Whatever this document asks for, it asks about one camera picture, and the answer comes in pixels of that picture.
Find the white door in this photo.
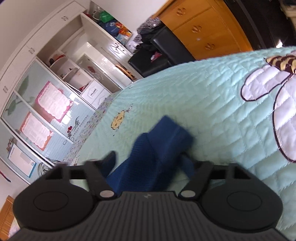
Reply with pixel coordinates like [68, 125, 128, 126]
[80, 13, 142, 88]

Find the clothes pile on stool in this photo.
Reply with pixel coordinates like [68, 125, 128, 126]
[133, 17, 165, 50]

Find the white drawer shelf unit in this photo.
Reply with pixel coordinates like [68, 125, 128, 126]
[38, 13, 131, 109]

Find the red hanging ornament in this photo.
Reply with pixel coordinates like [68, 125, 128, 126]
[0, 171, 11, 183]

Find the blue knit sweater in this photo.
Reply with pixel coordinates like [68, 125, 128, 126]
[106, 116, 195, 194]

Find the sliding door wardrobe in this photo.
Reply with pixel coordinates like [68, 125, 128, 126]
[1, 59, 94, 184]

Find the mint quilted bee bedspread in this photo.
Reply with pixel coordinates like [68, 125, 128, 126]
[77, 46, 295, 240]

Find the heart pattern bedsheet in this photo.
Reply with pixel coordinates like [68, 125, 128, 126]
[63, 91, 119, 166]

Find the wooden dresser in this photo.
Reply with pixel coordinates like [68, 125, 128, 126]
[153, 0, 253, 60]

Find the wooden headboard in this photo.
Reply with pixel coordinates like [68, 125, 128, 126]
[0, 196, 15, 240]

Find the shelf niche with bags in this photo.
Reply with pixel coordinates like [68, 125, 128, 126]
[89, 1, 132, 45]

